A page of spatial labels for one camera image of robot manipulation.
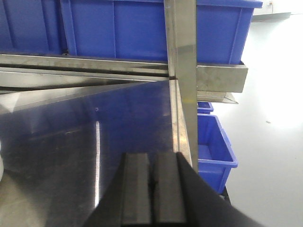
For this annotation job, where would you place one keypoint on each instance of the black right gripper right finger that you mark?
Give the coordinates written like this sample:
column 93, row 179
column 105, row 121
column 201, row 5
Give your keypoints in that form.
column 182, row 199

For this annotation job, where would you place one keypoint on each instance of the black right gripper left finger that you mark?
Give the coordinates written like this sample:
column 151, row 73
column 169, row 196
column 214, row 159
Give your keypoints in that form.
column 126, row 202

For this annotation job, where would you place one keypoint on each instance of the blue bin lower right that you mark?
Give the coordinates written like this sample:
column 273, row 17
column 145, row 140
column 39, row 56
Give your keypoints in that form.
column 215, row 155

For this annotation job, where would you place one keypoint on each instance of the small blue bin behind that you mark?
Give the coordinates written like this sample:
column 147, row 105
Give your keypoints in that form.
column 204, row 107

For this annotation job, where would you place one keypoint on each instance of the stainless steel shelf rack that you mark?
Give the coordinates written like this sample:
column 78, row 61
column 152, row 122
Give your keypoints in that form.
column 66, row 121

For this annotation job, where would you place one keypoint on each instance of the large blue bin upper shelf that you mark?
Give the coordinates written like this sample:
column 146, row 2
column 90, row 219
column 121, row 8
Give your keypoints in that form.
column 135, row 29

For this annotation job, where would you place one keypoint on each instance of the blue bin left upper shelf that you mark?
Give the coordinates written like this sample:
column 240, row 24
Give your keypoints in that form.
column 32, row 26

